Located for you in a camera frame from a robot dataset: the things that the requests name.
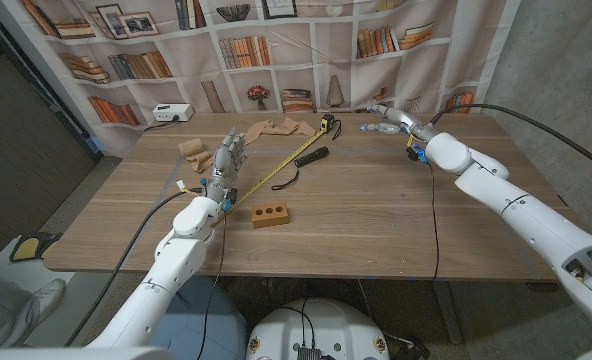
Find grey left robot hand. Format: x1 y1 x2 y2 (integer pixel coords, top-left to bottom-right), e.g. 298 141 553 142
201 127 250 204

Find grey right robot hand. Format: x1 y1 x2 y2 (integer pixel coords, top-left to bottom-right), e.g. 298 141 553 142
359 103 440 144

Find beige stocking cloth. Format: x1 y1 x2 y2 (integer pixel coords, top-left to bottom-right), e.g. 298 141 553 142
177 117 317 174

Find black flashlight with lanyard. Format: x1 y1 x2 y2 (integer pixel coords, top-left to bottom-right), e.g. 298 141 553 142
270 145 330 192

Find yellow measuring tape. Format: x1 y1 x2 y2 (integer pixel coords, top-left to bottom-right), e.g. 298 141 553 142
210 113 343 227

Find orange brick block three holes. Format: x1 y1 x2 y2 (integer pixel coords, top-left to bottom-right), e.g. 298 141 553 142
251 201 291 230

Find white power box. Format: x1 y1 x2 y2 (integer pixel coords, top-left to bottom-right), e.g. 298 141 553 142
151 102 195 123

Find printed bookshelf backdrop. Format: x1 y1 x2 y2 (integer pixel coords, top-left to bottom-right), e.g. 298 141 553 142
0 0 522 159

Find blue stool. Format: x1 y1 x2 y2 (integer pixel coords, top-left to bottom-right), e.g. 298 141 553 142
148 274 250 360

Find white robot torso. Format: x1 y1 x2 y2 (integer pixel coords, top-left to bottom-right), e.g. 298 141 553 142
244 298 391 360

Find grey table leg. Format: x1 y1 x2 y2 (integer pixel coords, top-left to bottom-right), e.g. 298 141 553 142
428 279 465 345

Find yellow and black floor pedal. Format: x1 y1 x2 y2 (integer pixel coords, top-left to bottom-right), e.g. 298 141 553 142
8 231 63 263

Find white shoe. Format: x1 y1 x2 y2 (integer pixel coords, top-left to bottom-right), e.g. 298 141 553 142
18 278 67 326

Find black power box cable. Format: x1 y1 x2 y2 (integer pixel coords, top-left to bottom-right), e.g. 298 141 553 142
143 115 181 132

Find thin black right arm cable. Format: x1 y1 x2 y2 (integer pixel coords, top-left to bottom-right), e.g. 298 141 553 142
425 162 441 282

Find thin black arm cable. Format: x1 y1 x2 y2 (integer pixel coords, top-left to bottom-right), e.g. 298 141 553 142
195 214 227 360
425 162 441 282

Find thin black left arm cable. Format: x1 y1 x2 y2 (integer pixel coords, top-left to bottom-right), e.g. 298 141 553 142
195 214 227 360

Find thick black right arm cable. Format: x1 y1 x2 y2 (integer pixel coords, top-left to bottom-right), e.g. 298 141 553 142
428 103 592 179

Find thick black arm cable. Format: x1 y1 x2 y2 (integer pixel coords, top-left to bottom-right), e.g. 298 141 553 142
64 188 205 347
428 103 592 179

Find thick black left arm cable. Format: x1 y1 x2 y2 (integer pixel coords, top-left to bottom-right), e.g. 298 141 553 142
64 188 205 347

